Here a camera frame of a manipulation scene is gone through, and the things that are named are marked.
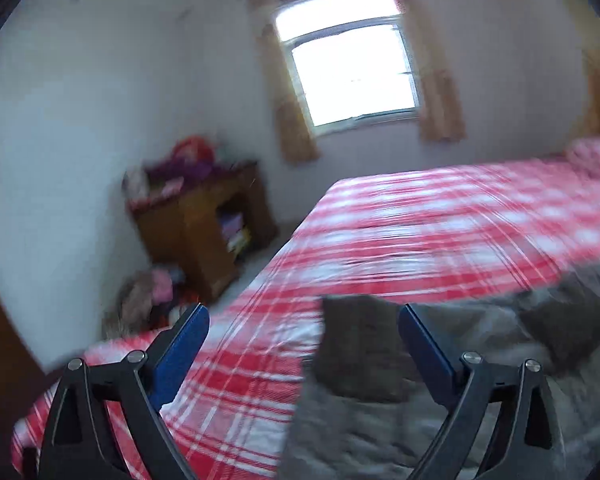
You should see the red cardboard box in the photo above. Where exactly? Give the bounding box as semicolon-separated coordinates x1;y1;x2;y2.
172;135;216;161

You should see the pile of clothes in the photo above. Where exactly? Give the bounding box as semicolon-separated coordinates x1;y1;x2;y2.
102;265;201;336

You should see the white upright box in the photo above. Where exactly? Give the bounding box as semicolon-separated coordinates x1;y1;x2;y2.
124;167;151;201

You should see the brown wooden desk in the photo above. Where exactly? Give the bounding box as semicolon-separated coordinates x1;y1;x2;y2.
125;160;280;303

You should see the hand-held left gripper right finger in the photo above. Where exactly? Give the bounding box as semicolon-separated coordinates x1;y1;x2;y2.
399;304;566;480

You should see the purple puffer jacket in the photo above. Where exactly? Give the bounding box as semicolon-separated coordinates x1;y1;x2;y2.
145;152;216;186

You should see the grey puffer jacket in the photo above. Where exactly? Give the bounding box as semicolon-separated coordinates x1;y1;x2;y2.
280;260;600;480

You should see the yellow and white box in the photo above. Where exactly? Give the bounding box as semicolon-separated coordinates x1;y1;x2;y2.
227;230;253;256

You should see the brown wooden door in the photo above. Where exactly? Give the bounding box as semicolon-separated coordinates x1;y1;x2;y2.
0;250;51;411

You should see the sliding window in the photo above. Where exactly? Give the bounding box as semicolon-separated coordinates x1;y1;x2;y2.
272;0;421;128

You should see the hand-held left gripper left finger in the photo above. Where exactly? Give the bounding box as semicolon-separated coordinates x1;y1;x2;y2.
37;302;211;480

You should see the flat pink box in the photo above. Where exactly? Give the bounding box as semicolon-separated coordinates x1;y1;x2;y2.
127;180;186;211

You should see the pink folded quilt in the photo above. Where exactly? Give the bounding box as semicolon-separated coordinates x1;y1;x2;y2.
562;135;600;181

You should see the bed with red plaid sheet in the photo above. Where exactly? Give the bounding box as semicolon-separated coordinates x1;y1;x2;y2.
10;135;600;480

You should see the beige patterned curtain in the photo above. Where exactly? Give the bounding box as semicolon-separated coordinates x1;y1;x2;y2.
372;0;467;142
247;0;321;163

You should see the purple box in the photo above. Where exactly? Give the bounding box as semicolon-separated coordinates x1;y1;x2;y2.
219;212;246;241

